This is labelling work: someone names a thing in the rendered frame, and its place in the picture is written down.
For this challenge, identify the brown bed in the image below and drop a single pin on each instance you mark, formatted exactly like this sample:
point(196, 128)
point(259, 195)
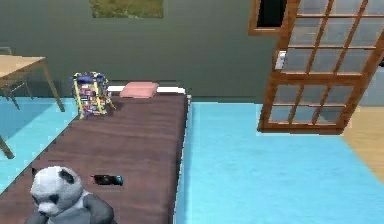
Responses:
point(133, 140)

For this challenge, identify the pink pillow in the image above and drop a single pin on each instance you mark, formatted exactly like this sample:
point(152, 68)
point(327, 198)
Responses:
point(139, 89)

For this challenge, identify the colourful box toy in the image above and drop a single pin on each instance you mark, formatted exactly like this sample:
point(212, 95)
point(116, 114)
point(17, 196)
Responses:
point(90, 95)

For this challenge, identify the green framed picture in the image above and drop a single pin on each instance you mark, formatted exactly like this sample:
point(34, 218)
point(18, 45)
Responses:
point(126, 8)

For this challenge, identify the wooden framed window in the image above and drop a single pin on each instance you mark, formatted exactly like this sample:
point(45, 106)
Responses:
point(269, 15)

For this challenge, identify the wooden glass-paned door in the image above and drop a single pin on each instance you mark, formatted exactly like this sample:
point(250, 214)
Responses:
point(316, 66)

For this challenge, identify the panda plush toy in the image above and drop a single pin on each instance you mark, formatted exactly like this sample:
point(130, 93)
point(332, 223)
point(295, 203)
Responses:
point(60, 196)

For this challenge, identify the wooden table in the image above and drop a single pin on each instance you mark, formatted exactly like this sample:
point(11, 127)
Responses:
point(20, 66)

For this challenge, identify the grey chair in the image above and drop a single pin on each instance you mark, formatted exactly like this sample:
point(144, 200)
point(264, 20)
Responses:
point(13, 87)

